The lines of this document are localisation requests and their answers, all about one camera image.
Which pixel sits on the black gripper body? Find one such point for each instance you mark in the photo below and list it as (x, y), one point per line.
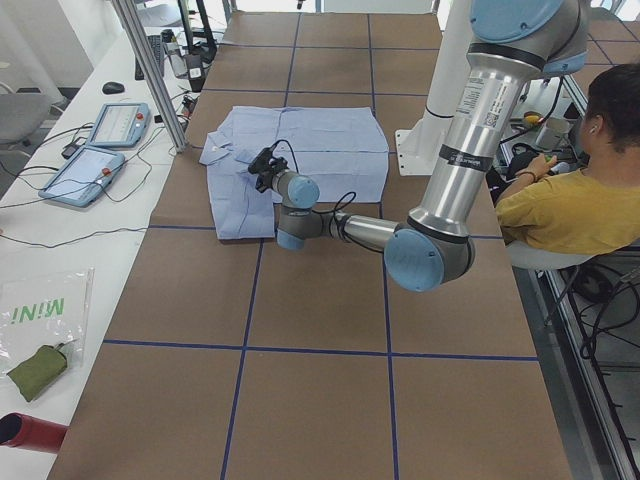
(266, 178)

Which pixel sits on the light blue striped shirt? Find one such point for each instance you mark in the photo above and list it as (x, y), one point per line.
(340, 149)

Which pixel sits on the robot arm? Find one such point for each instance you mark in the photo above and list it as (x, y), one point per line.
(506, 45)

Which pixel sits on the far teach pendant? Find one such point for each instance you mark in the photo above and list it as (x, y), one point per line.
(119, 125)

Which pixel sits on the teach pendant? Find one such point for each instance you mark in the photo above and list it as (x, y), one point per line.
(84, 177)
(119, 125)

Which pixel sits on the black computer mouse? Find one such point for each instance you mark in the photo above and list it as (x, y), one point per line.
(111, 88)

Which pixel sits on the near teach pendant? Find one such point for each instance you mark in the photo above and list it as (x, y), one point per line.
(84, 177)

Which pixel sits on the clear plastic bag MINI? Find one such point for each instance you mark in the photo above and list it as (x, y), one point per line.
(49, 309)

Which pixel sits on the white cup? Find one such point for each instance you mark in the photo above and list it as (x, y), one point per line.
(552, 133)

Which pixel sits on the green fabric pouch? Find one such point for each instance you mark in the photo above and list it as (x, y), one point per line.
(35, 374)

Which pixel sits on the person in yellow shirt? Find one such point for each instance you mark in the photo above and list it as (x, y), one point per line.
(593, 210)

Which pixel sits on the red cylinder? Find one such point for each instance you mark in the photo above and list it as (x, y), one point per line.
(30, 433)

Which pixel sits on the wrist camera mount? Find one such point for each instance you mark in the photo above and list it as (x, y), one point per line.
(266, 163)

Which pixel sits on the aluminium frame post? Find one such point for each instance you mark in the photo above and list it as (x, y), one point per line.
(127, 14)

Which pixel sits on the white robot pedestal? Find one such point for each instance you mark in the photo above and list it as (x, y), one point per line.
(418, 148)

